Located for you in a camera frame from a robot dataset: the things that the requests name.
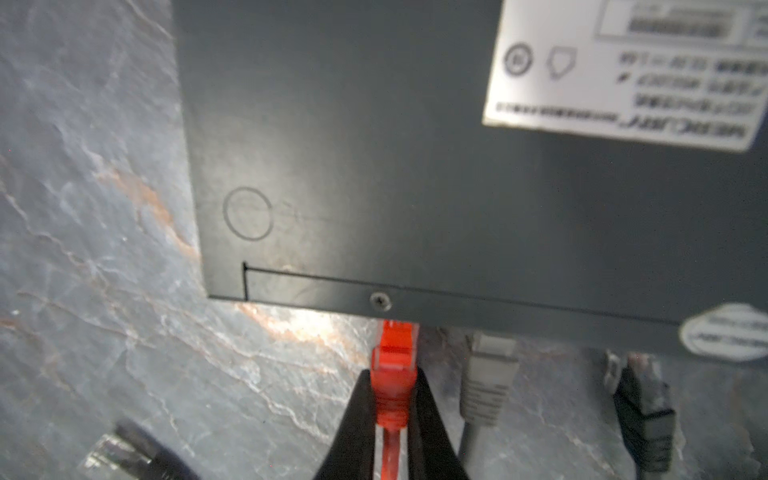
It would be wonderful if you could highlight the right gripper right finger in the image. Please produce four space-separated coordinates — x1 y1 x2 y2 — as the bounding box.
407 368 470 480

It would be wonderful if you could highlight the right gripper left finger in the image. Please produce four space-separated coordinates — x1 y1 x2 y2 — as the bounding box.
314 369 376 480

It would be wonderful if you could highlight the red ethernet cable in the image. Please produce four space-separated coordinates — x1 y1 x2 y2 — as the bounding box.
369 319 420 480

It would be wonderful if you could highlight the grey ethernet cable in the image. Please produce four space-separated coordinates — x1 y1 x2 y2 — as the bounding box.
80 419 199 480
457 331 520 480

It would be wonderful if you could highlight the black ethernet cable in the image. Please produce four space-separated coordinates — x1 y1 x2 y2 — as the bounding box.
602 349 679 480

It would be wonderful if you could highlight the large black network switch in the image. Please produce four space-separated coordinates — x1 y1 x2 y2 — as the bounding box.
172 1 767 368

